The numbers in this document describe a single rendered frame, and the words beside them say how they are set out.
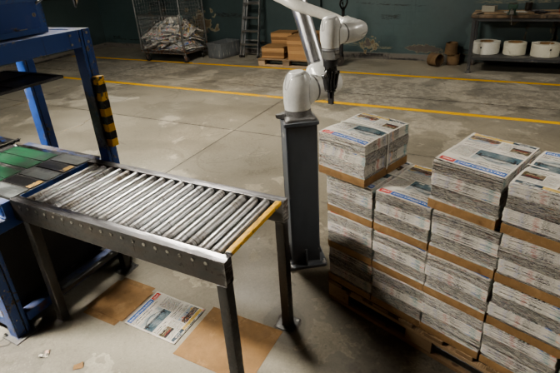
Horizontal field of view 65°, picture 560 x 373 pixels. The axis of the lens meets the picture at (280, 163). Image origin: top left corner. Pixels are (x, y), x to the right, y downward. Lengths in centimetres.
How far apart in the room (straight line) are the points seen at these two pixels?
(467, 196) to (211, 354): 150
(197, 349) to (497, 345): 145
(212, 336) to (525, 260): 160
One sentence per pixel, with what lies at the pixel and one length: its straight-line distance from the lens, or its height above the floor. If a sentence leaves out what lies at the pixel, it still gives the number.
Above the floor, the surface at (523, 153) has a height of 107.
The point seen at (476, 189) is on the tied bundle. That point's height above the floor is 99.
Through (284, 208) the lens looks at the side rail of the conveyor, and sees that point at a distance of 211.
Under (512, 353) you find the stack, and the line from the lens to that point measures 224.
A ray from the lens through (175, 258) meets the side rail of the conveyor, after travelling 190.
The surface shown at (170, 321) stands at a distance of 273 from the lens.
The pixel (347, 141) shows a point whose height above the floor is 105.
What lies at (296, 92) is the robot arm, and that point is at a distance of 246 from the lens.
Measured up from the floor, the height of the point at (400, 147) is 94.
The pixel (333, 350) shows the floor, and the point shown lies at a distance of 248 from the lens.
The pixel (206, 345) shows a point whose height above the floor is 0.
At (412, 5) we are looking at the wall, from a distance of 865.
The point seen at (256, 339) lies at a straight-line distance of 254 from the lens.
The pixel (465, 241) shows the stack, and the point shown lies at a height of 73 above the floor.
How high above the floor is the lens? 184
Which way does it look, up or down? 25 degrees down
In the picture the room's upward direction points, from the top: 4 degrees counter-clockwise
